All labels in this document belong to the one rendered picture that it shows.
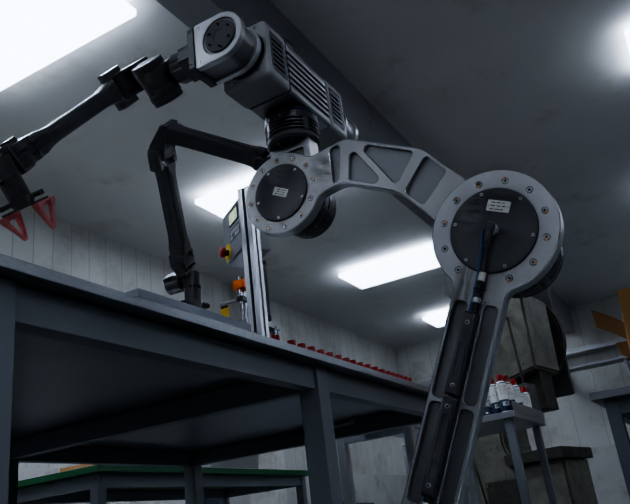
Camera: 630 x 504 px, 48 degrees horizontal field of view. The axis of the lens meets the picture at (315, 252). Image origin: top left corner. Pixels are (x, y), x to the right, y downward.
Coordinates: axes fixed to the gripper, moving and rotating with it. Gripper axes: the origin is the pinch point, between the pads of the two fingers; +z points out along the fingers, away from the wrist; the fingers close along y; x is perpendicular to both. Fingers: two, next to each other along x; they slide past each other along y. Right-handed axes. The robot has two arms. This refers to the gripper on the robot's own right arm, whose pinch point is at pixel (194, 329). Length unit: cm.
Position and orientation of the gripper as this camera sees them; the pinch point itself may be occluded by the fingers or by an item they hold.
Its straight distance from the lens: 238.8
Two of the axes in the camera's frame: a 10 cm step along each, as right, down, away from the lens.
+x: 8.7, -2.6, -4.2
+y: -4.8, -2.7, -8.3
